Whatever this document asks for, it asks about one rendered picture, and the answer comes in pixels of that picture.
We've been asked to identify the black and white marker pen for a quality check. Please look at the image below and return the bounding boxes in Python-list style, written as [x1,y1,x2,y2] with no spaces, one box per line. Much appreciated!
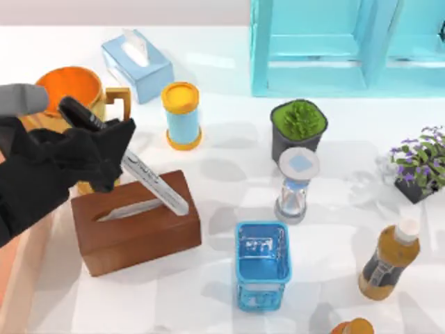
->
[58,95,191,216]

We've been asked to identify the orange and yellow mug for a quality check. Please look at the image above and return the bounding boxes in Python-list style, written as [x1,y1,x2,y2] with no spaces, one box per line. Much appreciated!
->
[21,65,133,196]

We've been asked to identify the brown wooden tissue box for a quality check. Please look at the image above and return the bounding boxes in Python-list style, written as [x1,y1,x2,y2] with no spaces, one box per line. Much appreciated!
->
[70,169,203,278]

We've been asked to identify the light blue tissue box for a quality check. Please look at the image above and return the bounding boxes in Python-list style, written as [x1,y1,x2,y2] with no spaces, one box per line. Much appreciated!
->
[100,28,175,105]

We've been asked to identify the blue can with orange lid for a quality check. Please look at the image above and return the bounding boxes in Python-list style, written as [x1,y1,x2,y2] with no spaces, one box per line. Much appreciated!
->
[160,81,203,152]

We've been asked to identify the pale grey rounded box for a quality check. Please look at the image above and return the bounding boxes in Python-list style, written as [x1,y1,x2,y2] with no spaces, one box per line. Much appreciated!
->
[0,82,51,116]

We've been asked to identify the blue plastic basket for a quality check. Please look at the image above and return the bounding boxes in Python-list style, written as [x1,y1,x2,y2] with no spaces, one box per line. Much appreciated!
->
[234,221,293,312]

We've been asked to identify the green plant in dark pot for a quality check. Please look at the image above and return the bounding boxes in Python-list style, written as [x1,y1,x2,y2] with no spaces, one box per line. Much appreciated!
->
[270,99,329,161]

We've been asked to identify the grey hourglass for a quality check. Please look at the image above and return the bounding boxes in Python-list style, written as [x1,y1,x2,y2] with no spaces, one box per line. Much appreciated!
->
[274,147,321,224]

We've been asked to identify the light blue rack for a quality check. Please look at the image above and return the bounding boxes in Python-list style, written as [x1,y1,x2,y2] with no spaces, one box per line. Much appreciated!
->
[248,0,445,98]

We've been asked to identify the orange round object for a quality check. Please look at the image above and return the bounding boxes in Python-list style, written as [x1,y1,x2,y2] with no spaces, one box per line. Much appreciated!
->
[328,317,375,334]

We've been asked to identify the brown bottle with white cap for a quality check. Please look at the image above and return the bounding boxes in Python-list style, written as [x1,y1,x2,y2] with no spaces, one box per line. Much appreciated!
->
[357,218,421,301]

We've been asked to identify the purple flowers in black pot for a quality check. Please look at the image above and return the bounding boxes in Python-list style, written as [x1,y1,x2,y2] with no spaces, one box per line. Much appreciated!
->
[388,125,445,205]

